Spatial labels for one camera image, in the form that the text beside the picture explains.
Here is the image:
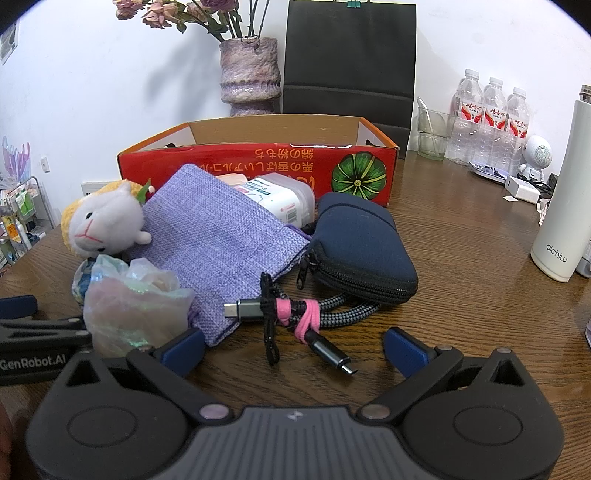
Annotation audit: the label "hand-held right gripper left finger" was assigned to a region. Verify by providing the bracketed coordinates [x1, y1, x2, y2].
[51, 329, 232, 423]

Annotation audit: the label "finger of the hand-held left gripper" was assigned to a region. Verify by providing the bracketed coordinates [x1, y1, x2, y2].
[0, 295, 39, 320]

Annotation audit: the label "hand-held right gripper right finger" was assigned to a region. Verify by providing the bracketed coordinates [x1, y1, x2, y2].
[358, 327, 539, 423]

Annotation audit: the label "braided charging cable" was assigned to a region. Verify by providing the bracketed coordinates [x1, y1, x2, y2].
[224, 288, 384, 377]

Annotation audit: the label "pink cable tie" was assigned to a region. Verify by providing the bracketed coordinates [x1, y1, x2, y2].
[276, 298, 320, 344]

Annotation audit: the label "purple fabric pouch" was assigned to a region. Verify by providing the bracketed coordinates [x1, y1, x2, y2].
[124, 164, 311, 348]

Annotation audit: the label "navy zip pouch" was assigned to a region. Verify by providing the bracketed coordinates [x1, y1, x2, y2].
[302, 191, 419, 305]

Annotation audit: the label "white yellow plush hamster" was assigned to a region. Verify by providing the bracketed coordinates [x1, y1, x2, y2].
[61, 180, 153, 258]

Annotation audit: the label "red cardboard box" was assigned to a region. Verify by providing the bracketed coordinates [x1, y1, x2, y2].
[116, 114, 400, 208]

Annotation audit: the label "wooden desktop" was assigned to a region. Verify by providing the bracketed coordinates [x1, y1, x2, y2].
[0, 150, 591, 480]

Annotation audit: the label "iridescent plastic bag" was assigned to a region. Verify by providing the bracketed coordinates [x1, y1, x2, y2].
[83, 255, 197, 358]

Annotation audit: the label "blue patterned ball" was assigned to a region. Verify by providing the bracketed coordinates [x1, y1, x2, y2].
[71, 258, 99, 304]

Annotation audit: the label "translucent pastel plastic pieces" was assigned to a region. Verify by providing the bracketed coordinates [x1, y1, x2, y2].
[0, 135, 33, 185]

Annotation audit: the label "beige small box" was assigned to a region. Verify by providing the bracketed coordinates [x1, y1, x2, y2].
[215, 172, 250, 191]

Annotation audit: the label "white plastic box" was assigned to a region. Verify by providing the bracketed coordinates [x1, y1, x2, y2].
[238, 174, 317, 228]

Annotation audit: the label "white flat gadget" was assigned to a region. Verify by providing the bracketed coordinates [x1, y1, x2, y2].
[468, 159, 509, 185]

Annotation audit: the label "white charger block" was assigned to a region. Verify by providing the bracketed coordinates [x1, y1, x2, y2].
[505, 174, 541, 203]

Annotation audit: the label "grey bottle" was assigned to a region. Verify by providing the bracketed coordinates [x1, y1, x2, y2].
[575, 240, 591, 278]

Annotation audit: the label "clear glass cup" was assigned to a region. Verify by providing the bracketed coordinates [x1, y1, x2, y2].
[417, 97, 456, 162]

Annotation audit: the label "white thermos bottle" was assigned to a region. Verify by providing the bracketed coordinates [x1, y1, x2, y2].
[530, 85, 591, 282]

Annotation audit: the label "white robot toy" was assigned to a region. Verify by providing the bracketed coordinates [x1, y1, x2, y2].
[519, 135, 553, 182]

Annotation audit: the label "clear water bottle red label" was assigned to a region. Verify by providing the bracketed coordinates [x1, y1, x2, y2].
[480, 77, 509, 171]
[450, 69, 485, 165]

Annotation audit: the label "clear plastic packet red dots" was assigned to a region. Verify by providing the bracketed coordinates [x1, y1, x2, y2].
[501, 87, 529, 174]

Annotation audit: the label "purple ceramic vase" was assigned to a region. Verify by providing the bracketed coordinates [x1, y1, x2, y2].
[218, 37, 283, 117]

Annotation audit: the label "black paper bag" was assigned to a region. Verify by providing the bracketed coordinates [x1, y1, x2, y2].
[283, 0, 417, 160]

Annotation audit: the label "dried flowers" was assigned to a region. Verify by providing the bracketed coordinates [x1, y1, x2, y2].
[113, 0, 278, 45]

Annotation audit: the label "metal wire shelf rack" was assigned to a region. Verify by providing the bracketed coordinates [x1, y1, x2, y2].
[0, 175, 54, 269]

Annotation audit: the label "wall picture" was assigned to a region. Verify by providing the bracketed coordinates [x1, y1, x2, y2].
[0, 31, 19, 65]

